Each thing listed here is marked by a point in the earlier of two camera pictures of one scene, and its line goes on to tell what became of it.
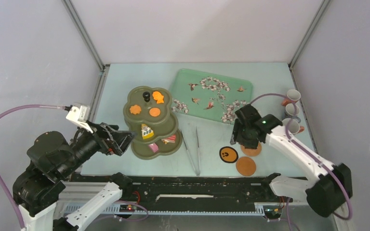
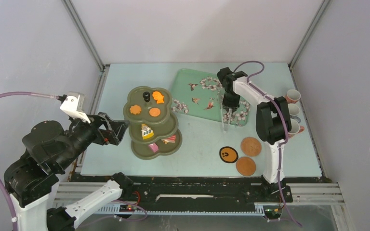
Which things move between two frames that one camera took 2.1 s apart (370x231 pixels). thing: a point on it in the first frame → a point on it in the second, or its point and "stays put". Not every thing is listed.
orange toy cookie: x=154 y=112 stays put
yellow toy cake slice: x=146 y=132 stays put
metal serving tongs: x=198 y=172 → x=230 y=112
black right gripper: x=236 y=136 → x=228 y=105
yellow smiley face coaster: x=228 y=154 stays put
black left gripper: x=119 y=140 → x=114 y=132
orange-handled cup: x=294 y=127 stays put
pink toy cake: x=154 y=147 stays put
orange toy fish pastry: x=157 y=96 stays put
